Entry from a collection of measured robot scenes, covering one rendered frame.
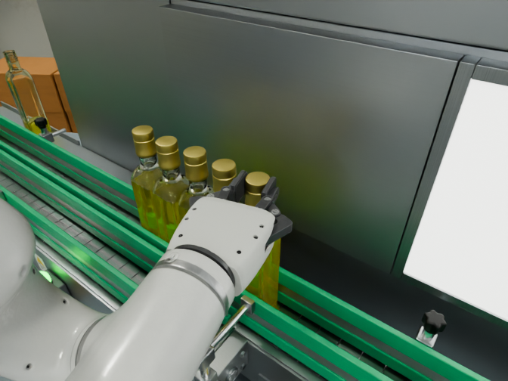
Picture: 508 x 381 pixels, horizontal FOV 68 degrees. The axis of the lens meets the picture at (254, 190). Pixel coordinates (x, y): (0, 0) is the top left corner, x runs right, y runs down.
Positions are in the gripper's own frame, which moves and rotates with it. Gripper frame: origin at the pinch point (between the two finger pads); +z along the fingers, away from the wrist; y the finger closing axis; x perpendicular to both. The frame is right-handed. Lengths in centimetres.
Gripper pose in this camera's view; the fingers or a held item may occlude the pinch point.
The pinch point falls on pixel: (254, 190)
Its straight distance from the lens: 50.0
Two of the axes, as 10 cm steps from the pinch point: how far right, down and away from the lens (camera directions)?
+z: 3.6, -5.6, 7.5
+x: 0.0, -8.0, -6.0
